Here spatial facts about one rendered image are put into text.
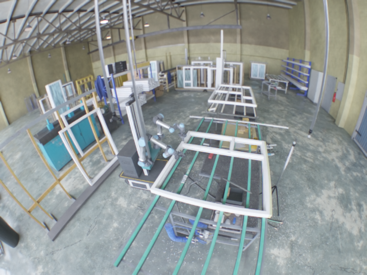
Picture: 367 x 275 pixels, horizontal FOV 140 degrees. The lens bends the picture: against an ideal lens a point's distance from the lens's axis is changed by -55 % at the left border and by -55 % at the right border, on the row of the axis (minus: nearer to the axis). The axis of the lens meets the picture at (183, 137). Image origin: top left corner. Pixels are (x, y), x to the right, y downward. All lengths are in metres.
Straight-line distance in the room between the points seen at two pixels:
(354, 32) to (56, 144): 11.59
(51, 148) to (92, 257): 3.10
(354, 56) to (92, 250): 10.16
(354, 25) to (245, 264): 8.86
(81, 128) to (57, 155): 1.16
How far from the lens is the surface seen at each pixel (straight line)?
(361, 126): 7.68
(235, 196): 2.25
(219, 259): 2.46
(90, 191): 3.64
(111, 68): 5.87
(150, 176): 2.96
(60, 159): 4.97
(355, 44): 8.36
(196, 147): 2.50
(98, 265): 2.83
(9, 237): 4.39
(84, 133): 5.25
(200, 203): 1.73
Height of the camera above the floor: 2.40
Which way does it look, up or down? 32 degrees down
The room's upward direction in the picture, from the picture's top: 4 degrees counter-clockwise
